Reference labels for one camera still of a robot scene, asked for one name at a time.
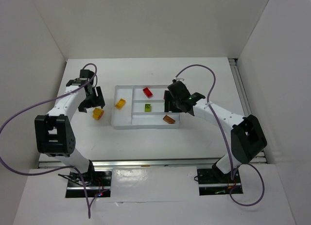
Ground brown lego brick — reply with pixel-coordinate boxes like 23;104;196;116
163;115;175;124

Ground yellow lego brick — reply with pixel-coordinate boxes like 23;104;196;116
92;108;104;120
115;99;126;110

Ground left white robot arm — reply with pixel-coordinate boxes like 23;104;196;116
35;63;105;182

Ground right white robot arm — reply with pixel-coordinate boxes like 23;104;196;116
164;80;267;177

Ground white compartment tray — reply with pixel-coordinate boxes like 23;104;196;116
111;85;181;129

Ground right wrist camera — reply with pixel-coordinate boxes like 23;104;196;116
172;77;185;83

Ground aluminium front rail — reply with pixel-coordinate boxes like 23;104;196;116
38;157;219;168

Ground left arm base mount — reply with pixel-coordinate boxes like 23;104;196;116
58;170;112;198

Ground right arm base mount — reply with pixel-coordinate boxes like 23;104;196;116
193;164;243;196

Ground aluminium side rail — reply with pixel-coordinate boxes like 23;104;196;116
228;58;268;164

